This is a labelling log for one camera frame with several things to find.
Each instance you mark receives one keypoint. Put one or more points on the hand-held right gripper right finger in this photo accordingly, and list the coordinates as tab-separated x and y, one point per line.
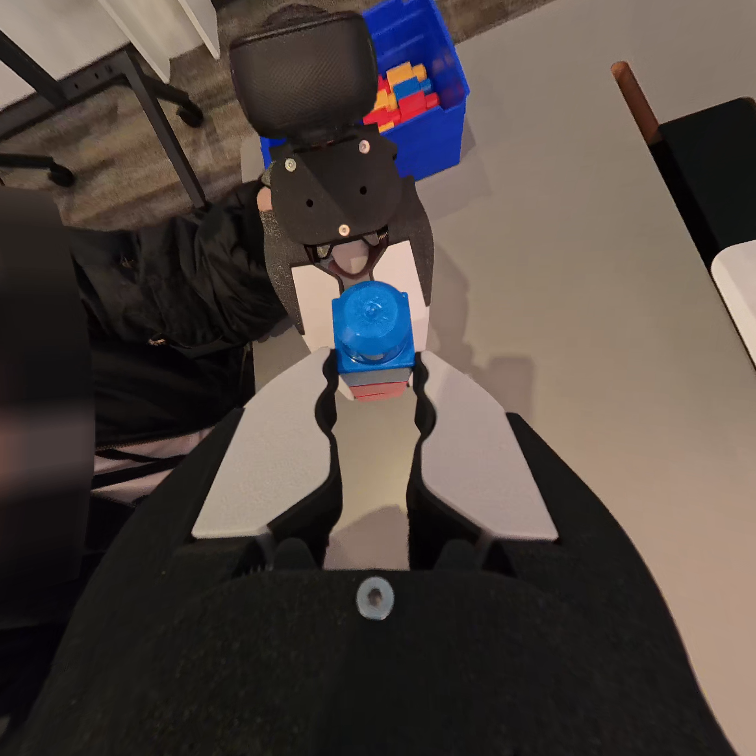
478	472

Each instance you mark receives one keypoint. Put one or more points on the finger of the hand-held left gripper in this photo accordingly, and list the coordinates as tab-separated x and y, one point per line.
316	301
410	266

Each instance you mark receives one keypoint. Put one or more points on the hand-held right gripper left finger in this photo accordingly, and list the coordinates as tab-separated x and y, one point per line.
266	466

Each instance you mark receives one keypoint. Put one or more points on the blue plastic block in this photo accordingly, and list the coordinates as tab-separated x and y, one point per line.
372	331
407	90

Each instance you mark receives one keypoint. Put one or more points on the blue plastic bin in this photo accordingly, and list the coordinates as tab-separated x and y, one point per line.
437	142

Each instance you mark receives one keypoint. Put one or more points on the pile of red blocks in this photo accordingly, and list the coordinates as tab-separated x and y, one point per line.
413	111

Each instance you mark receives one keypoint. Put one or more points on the group of yellow blocks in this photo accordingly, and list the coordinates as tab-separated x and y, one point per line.
401	74

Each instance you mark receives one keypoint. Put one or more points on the person's white garment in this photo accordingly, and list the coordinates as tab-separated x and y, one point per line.
136	463

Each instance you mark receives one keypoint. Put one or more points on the black monitor stand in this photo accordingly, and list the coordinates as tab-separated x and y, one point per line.
118	88

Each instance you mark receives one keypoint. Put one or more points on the black flat pad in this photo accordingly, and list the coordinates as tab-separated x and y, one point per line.
709	171

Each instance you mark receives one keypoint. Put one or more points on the instruction sheet on stand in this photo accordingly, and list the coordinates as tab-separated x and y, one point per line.
738	295

